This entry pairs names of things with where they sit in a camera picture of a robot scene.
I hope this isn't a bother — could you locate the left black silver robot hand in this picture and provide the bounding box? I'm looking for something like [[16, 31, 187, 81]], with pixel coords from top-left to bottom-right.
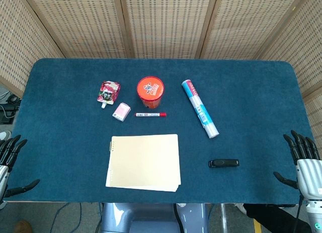
[[0, 134, 41, 210]]

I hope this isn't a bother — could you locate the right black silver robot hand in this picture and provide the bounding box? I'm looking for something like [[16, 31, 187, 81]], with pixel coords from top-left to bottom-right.
[[273, 130, 322, 202]]

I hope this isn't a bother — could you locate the small black clip device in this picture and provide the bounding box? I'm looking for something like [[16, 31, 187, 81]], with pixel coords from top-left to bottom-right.
[[208, 159, 240, 169]]

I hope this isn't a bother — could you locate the brown shoe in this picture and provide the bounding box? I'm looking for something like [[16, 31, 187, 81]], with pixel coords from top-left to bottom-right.
[[14, 219, 33, 233]]

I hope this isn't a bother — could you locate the grey white shoe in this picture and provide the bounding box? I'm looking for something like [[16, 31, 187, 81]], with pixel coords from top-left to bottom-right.
[[233, 203, 248, 214]]

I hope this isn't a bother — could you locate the white blue plastic roll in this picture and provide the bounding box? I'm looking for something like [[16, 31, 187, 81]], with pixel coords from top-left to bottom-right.
[[181, 79, 219, 139]]

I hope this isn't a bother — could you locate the red drink pouch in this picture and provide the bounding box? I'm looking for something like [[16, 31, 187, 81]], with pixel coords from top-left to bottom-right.
[[96, 81, 121, 109]]

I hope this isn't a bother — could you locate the pink small box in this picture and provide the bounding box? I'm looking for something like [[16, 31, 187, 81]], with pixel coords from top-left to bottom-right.
[[112, 102, 131, 122]]

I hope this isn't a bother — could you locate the cream paper stack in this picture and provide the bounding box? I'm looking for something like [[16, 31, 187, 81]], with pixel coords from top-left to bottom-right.
[[105, 134, 182, 193]]

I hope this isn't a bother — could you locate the blue table cloth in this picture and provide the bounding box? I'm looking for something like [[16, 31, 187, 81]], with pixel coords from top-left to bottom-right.
[[4, 57, 316, 205]]

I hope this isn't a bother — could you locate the red marker pen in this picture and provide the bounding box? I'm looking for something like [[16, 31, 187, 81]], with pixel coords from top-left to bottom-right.
[[135, 112, 167, 117]]

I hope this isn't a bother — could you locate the grey blue robot body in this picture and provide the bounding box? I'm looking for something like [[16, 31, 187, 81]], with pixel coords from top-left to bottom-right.
[[100, 202, 209, 233]]

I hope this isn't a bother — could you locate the orange round lidded can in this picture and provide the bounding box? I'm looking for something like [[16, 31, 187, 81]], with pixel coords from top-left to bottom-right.
[[136, 76, 165, 110]]

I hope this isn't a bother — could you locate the woven bamboo folding screen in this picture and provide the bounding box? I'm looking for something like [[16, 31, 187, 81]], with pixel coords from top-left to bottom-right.
[[0, 0, 322, 166]]

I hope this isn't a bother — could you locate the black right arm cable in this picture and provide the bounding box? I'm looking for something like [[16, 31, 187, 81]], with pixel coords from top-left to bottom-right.
[[293, 195, 304, 233]]

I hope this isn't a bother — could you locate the black cables bundle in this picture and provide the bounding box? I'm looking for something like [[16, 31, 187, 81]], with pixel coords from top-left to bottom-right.
[[0, 91, 22, 125]]

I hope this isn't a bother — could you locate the blue floor cable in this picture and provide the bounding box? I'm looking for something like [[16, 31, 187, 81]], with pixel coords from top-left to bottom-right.
[[51, 202, 101, 233]]

